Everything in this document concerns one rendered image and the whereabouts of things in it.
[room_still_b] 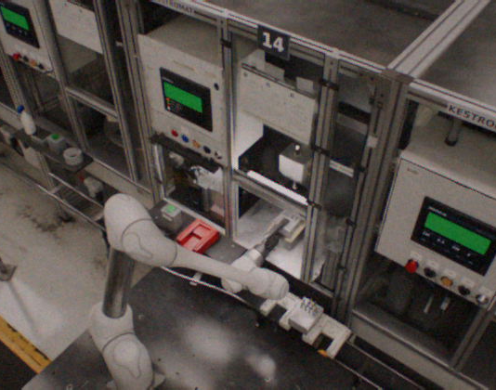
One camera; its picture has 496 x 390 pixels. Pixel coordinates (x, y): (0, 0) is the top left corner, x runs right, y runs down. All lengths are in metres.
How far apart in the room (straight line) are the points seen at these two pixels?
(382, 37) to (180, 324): 1.53
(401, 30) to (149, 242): 1.07
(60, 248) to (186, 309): 1.51
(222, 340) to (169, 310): 0.30
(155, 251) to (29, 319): 1.88
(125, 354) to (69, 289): 1.51
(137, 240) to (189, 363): 0.83
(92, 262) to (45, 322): 0.50
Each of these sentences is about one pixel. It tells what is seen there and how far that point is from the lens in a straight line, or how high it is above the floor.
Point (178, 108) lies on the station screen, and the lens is 2.17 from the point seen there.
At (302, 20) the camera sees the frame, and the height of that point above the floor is 2.01.
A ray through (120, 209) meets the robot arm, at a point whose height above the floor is 1.49.
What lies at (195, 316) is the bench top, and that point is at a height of 0.68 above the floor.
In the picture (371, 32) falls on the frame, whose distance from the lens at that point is 1.82.
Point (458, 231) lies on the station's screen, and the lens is 1.74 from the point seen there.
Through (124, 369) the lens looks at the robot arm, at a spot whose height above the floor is 0.93.
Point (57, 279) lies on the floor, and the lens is 3.73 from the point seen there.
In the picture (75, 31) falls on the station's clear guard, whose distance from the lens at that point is 2.57.
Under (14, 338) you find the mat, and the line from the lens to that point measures 3.55.
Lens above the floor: 2.86
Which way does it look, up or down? 45 degrees down
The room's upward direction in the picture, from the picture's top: straight up
